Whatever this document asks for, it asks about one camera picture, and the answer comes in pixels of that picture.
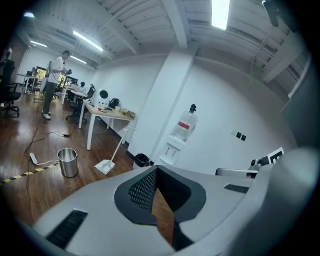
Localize white power cable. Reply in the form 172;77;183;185
36;159;60;166

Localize brown paper bag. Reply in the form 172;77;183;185
121;108;137;120

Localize black hanging device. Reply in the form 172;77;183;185
261;0;280;28

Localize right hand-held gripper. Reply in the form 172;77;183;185
215;146;286;179

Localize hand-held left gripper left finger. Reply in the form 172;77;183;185
32;164;176;256

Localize metal waste bin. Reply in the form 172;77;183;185
57;147;79;179

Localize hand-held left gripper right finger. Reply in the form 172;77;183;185
156;164;254;251

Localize white round appliance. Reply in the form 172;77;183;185
95;87;111;107

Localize white carton on table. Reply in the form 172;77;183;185
158;134;187;166

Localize clear water jug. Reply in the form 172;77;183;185
173;111;199;141

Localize ceiling light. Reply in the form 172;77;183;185
69;55;87;65
72;30;104;52
211;0;231;31
29;39;48;49

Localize yellow black striped tape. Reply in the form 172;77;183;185
0;162;60;185

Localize small black bin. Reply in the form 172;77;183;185
133;152;152;170

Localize black office chair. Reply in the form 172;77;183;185
65;86;97;125
0;59;23;118

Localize light wooden desk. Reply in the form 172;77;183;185
84;102;136;151

